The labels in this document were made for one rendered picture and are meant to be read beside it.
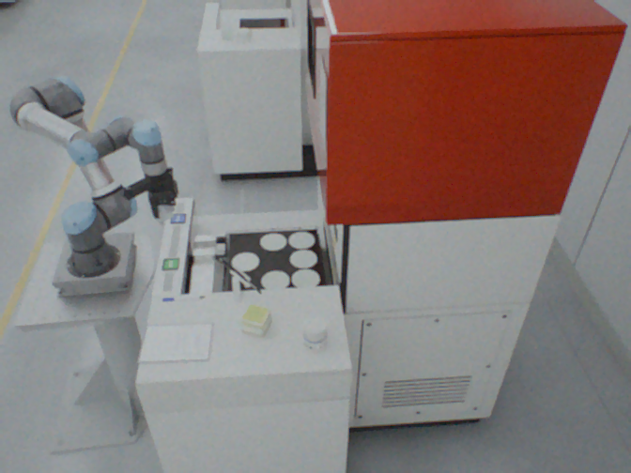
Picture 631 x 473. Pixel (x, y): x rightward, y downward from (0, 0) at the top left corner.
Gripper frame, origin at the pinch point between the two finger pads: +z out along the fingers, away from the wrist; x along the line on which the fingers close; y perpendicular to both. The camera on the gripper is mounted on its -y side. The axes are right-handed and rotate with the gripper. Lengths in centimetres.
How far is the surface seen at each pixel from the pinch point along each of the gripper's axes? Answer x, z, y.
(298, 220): 40, 34, 47
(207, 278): 0.8, 27.6, 12.1
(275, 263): 5.2, 25.7, 37.1
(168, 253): 6.0, 19.7, -1.0
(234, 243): 17.4, 25.7, 21.4
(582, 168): 104, 55, 205
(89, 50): 439, 115, -152
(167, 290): -12.2, 20.0, 1.0
